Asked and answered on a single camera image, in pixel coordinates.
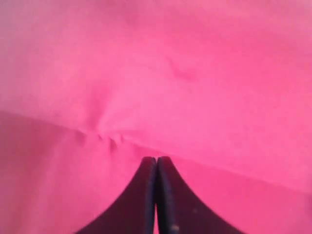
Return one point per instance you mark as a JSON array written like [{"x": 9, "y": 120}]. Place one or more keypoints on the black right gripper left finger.
[{"x": 133, "y": 212}]

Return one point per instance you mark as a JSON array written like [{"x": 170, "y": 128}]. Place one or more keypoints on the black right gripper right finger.
[{"x": 179, "y": 210}]

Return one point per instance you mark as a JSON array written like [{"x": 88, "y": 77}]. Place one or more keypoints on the red paper table mat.
[{"x": 90, "y": 87}]

